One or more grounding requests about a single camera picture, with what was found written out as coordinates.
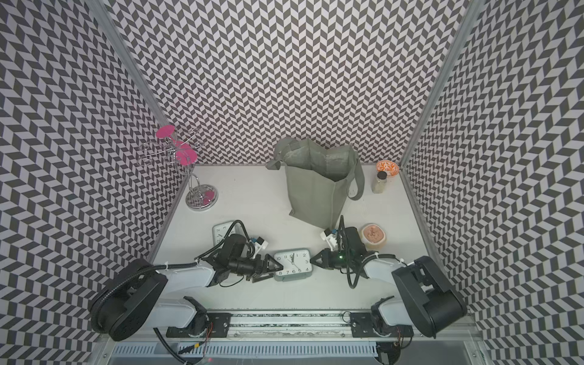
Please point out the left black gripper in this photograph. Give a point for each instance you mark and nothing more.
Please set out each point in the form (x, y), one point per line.
(258, 268)

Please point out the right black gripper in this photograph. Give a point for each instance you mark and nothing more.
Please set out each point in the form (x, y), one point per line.
(327, 255)

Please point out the grey-green large analog clock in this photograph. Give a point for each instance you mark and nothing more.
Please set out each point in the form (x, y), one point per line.
(296, 264)

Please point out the grey-green tall analog clock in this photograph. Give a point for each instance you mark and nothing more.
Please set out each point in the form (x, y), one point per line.
(219, 231)

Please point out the green canvas bag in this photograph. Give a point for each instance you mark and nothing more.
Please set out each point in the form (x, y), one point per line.
(319, 180)

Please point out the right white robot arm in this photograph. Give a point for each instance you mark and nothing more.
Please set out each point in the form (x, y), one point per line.
(426, 299)

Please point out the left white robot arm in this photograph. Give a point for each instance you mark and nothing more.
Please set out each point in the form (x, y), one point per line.
(139, 296)

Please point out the small glass bottle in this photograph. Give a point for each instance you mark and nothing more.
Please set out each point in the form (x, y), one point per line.
(379, 183)

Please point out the orange patterned bowl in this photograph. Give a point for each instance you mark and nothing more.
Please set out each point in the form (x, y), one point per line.
(389, 167)

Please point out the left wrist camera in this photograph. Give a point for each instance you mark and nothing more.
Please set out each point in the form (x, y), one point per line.
(259, 245)

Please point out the aluminium front rail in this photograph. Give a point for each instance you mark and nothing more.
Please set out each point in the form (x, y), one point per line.
(321, 325)

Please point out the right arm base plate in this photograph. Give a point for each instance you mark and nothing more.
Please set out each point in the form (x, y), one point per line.
(368, 326)

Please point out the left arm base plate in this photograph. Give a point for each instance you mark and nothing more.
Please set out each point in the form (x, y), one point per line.
(213, 325)

